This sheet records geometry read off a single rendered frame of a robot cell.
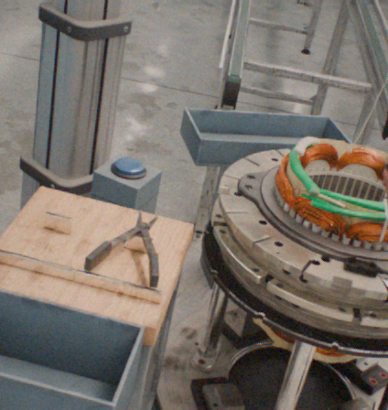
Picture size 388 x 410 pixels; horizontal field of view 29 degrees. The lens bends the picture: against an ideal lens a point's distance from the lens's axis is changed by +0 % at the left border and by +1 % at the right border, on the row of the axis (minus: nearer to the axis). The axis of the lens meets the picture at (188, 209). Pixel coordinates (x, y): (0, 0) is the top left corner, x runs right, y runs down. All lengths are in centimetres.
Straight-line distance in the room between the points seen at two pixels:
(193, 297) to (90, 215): 42
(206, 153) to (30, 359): 45
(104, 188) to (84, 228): 19
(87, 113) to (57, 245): 41
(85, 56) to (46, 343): 51
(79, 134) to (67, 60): 12
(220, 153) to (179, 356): 30
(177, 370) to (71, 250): 33
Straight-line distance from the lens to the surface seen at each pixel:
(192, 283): 128
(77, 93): 116
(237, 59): 238
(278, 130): 125
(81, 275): 76
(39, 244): 82
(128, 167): 103
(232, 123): 122
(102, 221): 87
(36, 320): 76
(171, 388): 106
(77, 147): 121
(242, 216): 87
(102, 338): 75
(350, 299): 83
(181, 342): 113
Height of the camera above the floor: 153
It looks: 31 degrees down
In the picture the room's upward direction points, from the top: 11 degrees clockwise
